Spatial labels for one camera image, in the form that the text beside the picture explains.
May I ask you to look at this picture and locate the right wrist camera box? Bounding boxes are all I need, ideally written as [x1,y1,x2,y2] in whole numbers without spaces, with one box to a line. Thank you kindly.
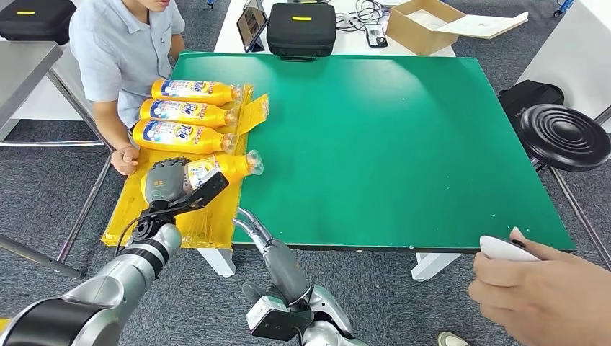
[246,295,315,342]

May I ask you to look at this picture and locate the black and white handheld device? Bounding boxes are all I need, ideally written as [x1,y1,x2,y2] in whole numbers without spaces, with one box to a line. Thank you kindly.
[364,24,388,49]

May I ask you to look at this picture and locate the open brown cardboard box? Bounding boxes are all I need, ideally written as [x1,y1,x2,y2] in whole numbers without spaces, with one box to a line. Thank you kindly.
[385,0,530,57]

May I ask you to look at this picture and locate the black bag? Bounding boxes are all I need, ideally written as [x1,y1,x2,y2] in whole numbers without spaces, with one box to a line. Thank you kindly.
[497,79,565,130]

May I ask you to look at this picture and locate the green table mat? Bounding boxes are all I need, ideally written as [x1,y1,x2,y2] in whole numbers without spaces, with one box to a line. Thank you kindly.
[170,51,577,253]

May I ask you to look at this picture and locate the white desk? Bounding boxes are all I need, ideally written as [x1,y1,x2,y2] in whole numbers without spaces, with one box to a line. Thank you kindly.
[213,0,457,58]

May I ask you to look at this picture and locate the tangled black cables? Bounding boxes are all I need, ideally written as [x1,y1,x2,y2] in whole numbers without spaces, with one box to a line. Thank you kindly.
[335,0,390,33]

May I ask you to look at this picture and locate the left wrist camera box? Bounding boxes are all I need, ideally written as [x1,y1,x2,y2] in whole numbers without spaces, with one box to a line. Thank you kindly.
[151,170,230,217]

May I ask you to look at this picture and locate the orange detergent bottle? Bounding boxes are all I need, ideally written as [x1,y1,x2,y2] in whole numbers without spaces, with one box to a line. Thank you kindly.
[132,118,238,156]
[139,149,264,204]
[139,99,240,129]
[151,79,244,107]

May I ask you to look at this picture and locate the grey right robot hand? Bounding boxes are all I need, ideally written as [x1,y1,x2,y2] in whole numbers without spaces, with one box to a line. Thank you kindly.
[232,206,313,309]

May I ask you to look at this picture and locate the person's right hand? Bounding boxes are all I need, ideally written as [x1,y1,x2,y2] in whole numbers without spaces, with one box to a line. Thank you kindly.
[110,145,141,176]

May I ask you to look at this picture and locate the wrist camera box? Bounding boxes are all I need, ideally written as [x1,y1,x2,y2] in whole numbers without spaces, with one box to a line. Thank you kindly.
[246,295,315,342]
[151,170,230,217]

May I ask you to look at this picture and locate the yellow taped cardboard board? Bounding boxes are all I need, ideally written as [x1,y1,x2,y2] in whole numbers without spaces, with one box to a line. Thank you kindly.
[101,83,271,250]

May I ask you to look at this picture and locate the grey metal frame table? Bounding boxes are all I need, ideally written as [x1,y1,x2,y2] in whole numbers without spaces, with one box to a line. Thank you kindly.
[0,40,139,282]

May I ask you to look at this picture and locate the white handheld controller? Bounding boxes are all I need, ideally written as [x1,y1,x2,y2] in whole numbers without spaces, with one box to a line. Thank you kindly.
[478,234,541,263]

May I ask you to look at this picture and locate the white packing foam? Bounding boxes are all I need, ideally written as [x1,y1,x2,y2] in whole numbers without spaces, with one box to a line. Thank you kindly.
[406,9,450,30]

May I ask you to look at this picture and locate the person's hand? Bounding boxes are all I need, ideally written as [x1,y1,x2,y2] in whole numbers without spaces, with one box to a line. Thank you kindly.
[468,226,611,346]

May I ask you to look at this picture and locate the person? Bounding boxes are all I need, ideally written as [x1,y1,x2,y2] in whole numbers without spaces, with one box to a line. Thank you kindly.
[68,0,187,176]

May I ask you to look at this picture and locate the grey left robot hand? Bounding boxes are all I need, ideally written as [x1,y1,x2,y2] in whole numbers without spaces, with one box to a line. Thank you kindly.
[143,157,195,204]

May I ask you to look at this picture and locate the black round stool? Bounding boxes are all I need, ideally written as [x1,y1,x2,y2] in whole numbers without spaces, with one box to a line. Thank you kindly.
[519,103,611,271]

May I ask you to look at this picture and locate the person's shoe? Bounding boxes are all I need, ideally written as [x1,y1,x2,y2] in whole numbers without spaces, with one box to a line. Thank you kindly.
[437,332,471,346]

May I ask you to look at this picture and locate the black tablet in stand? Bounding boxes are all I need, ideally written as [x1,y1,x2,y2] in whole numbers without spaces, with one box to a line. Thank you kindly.
[236,0,269,53]

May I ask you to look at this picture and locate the black case with yellow label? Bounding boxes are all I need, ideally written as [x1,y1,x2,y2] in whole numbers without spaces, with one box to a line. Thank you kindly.
[266,2,337,63]
[0,0,77,46]

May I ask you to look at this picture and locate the white work table frame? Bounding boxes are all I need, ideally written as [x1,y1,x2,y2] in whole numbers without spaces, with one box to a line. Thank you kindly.
[196,247,463,283]

